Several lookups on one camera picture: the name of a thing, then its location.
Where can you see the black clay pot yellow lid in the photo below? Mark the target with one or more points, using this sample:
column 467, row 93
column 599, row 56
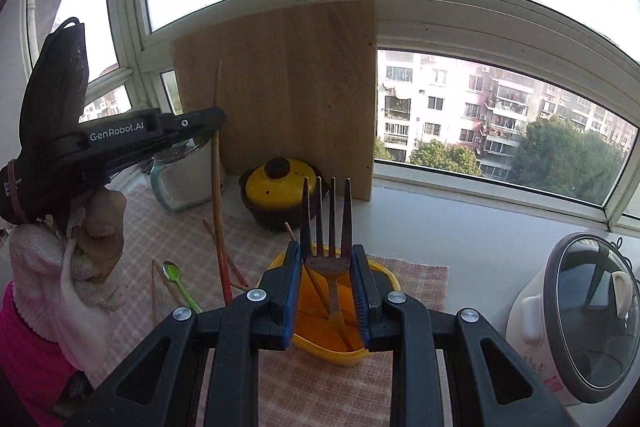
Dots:
column 270, row 192

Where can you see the large wooden board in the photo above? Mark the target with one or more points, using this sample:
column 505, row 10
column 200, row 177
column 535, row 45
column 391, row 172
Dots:
column 300, row 97

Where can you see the yellow plastic container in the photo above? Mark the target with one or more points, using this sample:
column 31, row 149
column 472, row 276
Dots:
column 312, row 334

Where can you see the pink checkered cloth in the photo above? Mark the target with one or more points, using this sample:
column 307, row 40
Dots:
column 165, row 232

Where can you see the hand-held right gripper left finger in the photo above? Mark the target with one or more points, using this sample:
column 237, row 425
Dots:
column 295, row 292

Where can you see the metal fork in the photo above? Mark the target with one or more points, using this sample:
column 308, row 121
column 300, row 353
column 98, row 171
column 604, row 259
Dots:
column 325, row 264

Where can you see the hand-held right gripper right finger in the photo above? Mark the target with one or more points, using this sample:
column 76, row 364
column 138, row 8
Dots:
column 361, row 297

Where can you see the white floral rice cooker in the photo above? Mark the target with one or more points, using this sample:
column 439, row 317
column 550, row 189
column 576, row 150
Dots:
column 590, row 317

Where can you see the person's left forearm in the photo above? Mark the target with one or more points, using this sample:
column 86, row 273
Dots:
column 25, row 357

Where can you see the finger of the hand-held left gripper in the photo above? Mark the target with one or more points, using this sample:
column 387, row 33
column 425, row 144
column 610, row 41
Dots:
column 195, row 122

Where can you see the green plastic spoon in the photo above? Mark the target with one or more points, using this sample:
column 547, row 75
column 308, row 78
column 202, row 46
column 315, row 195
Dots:
column 172, row 274

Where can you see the person's left hand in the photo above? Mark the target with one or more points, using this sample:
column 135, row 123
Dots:
column 95, row 227

